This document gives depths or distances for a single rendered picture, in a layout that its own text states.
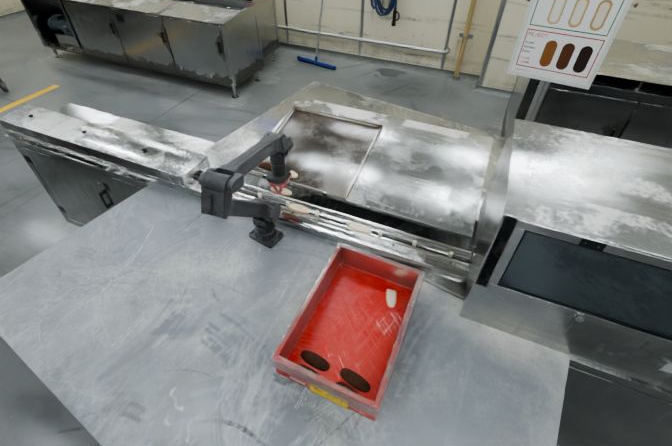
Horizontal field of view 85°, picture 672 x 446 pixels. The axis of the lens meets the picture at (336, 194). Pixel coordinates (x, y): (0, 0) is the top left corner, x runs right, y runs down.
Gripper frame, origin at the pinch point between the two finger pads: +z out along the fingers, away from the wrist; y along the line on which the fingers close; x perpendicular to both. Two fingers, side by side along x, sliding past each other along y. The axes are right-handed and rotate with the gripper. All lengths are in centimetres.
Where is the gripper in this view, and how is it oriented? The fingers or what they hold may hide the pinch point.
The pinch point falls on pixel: (281, 189)
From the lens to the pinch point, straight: 156.4
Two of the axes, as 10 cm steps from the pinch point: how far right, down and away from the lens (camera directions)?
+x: -9.2, -2.7, 2.9
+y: 3.9, -6.1, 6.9
